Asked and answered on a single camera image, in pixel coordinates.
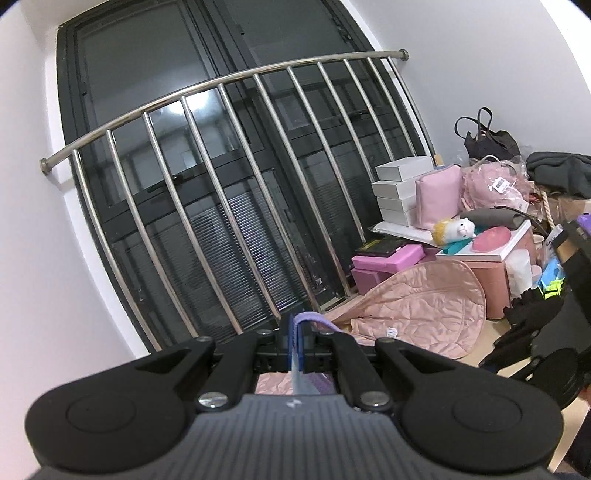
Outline pink clothes in plastic bag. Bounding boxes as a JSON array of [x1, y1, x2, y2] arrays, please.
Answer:
[[462, 156, 537, 219]]

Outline white tray with teal lining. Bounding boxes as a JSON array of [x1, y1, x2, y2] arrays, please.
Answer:
[[436, 219, 533, 262]]

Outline white flat board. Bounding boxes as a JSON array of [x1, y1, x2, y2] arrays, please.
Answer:
[[368, 220, 438, 243]]

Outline black flat box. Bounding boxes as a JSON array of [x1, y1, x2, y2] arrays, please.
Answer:
[[354, 239, 408, 258]]

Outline black framed window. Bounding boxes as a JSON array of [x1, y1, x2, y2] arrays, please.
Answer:
[[55, 0, 437, 356]]

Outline translucent plastic bag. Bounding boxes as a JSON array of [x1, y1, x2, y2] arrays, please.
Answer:
[[505, 249, 537, 297]]

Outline pink storage box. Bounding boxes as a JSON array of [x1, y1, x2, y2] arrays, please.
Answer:
[[455, 220, 540, 320]]

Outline pink flat box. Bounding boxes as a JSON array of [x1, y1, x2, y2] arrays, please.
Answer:
[[351, 244, 426, 273], [350, 268, 394, 296]]

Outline brown cardboard box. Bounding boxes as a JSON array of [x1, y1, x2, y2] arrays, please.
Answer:
[[549, 193, 591, 232]]

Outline black tote bag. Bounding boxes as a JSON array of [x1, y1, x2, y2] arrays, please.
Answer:
[[455, 107, 523, 160]]

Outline pink quilted jacket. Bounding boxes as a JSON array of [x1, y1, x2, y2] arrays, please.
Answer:
[[256, 259, 488, 396]]

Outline neon yellow and blue item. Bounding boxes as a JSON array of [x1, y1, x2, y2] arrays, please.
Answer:
[[538, 258, 568, 301]]

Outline pink oval case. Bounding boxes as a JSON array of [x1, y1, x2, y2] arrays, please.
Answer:
[[471, 226, 513, 254]]

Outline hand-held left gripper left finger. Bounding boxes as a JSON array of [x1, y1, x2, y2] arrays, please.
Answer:
[[136, 315, 298, 414]]

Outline pastel purple cloth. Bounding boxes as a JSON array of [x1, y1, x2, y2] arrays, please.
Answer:
[[288, 312, 342, 397]]

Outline dark grey folded clothes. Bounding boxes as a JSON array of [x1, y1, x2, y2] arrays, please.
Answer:
[[526, 151, 591, 200]]

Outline black ruffled cloth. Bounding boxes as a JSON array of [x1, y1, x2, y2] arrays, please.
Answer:
[[502, 288, 565, 329]]

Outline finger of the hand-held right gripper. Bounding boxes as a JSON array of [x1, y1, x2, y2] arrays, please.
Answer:
[[479, 345, 541, 378], [492, 318, 561, 349]]

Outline white and yellow plush toy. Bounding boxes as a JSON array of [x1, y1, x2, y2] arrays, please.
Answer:
[[431, 217, 476, 245]]

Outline steel window railing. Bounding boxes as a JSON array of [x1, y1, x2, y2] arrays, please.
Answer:
[[39, 48, 437, 352]]

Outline grey pouch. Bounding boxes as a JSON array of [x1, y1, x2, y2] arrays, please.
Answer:
[[468, 207, 528, 230]]

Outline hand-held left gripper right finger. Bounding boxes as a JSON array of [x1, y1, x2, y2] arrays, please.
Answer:
[[298, 318, 446, 412]]

